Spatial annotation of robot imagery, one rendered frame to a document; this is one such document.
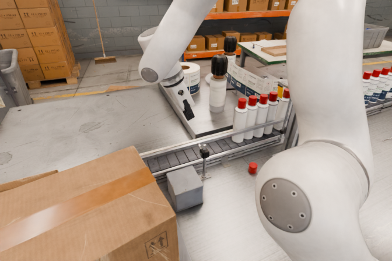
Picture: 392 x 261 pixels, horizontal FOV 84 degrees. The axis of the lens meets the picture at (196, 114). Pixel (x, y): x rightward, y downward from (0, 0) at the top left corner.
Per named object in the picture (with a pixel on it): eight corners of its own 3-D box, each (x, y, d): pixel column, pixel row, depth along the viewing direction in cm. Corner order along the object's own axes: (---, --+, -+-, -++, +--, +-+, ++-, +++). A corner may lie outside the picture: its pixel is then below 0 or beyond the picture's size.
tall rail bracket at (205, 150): (201, 165, 91) (202, 134, 82) (209, 178, 85) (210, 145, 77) (194, 168, 90) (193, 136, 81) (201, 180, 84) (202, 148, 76)
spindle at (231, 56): (229, 75, 158) (233, 34, 143) (235, 80, 151) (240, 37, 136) (218, 77, 155) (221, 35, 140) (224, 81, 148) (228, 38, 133)
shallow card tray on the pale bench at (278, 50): (285, 48, 254) (286, 44, 252) (300, 53, 235) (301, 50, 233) (260, 50, 244) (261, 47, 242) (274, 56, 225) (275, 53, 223)
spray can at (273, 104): (265, 127, 106) (273, 88, 95) (273, 132, 102) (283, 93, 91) (257, 130, 103) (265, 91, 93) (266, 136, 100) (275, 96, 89)
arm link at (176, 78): (185, 70, 65) (189, 78, 67) (176, 61, 72) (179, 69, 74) (161, 83, 64) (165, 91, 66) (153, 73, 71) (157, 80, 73)
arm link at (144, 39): (177, 77, 63) (184, 62, 70) (158, 34, 55) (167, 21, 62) (152, 83, 66) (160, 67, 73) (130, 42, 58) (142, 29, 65)
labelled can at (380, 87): (368, 98, 131) (384, 65, 120) (378, 102, 127) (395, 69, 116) (363, 100, 129) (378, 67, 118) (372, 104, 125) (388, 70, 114)
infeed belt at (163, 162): (364, 103, 134) (367, 97, 132) (378, 109, 128) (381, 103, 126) (63, 189, 80) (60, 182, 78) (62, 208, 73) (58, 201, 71)
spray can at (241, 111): (238, 135, 101) (244, 95, 90) (245, 141, 97) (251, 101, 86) (229, 138, 99) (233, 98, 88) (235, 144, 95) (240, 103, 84)
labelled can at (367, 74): (352, 103, 126) (366, 69, 115) (360, 108, 122) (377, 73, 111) (345, 105, 124) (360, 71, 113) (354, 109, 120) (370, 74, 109)
